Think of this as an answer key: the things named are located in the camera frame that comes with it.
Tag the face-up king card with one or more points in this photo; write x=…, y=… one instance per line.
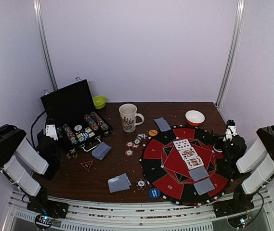
x=188, y=153

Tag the red triangular chip holder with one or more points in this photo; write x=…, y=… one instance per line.
x=87, y=165

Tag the poker chip row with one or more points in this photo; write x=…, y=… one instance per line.
x=102, y=125
x=91, y=122

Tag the dealt card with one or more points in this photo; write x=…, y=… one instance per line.
x=162, y=124
x=118, y=184

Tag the left poker chip row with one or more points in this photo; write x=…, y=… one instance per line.
x=91, y=122

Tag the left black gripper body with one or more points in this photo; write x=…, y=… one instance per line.
x=58, y=159

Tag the round red black poker mat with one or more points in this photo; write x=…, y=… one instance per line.
x=164, y=169

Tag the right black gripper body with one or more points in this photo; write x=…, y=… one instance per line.
x=218, y=139

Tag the blue playing card deck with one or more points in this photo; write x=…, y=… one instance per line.
x=101, y=151

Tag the blue small blind button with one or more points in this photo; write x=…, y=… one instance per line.
x=154, y=193

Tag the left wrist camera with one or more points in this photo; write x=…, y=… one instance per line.
x=50, y=129

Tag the loose chip middle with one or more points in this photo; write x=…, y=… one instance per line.
x=129, y=144

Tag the small card decks in case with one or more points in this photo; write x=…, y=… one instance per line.
x=85, y=134

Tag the black poker chip case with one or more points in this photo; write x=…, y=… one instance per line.
x=69, y=105

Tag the left aluminium frame post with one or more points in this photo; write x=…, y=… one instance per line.
x=42, y=35

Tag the white orange bowl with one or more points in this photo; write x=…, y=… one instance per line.
x=194, y=118

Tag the loose chip front left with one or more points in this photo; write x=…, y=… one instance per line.
x=129, y=152

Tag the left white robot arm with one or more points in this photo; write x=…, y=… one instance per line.
x=44, y=159

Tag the aluminium front rail base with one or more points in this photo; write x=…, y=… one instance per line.
x=160, y=216

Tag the orange big blind button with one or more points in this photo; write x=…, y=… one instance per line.
x=152, y=132

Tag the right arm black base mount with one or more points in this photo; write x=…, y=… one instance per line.
x=233, y=206

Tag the front left chip row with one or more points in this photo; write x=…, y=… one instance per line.
x=59, y=133

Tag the white dealer button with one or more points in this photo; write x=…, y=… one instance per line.
x=78, y=127

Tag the aluminium frame post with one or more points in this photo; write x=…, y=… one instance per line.
x=42, y=35
x=237, y=31

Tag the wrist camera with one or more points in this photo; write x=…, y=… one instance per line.
x=50, y=129
x=230, y=131

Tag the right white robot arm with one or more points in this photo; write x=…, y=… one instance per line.
x=257, y=161

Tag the face-up face card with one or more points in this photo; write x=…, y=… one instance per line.
x=194, y=162

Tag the white floral ceramic mug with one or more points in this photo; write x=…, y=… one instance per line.
x=129, y=117

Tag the right poker chip row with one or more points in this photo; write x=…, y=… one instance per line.
x=102, y=125

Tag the green plastic bowl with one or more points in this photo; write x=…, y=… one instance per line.
x=99, y=102

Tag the face-up diamonds card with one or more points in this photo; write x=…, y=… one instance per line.
x=182, y=144

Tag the loose chip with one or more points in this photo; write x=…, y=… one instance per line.
x=129, y=152
x=129, y=144

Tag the face-down board card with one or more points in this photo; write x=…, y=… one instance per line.
x=198, y=173
x=204, y=186

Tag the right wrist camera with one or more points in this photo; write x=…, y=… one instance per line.
x=230, y=131

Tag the front right chip row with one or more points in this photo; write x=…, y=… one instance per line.
x=71, y=136

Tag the stack of poker chips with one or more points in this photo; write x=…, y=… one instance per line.
x=139, y=139

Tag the right aluminium frame post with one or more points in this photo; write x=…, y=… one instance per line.
x=237, y=31

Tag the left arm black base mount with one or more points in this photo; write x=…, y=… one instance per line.
x=50, y=208

